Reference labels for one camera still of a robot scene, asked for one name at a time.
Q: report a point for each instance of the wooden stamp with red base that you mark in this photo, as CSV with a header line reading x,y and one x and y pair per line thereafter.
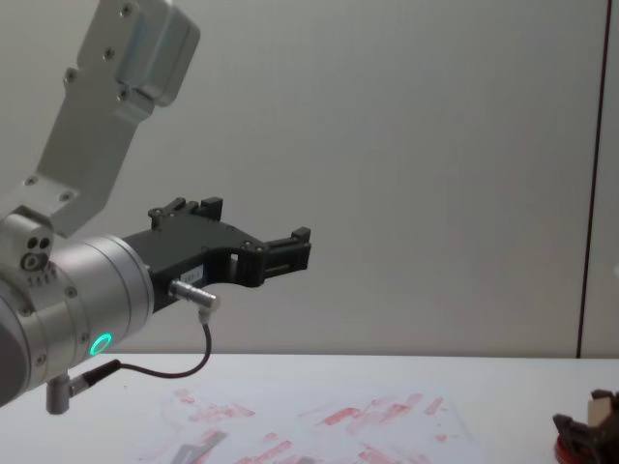
x,y
599,411

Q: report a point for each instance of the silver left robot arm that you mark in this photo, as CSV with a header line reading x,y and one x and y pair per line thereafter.
x,y
72,290

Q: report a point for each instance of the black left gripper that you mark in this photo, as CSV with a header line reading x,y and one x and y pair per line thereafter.
x,y
193,251

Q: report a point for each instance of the white paper with red marks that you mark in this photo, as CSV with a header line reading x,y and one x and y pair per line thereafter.
x,y
271,418

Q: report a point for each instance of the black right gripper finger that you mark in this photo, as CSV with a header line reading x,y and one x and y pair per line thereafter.
x,y
573,427
607,394

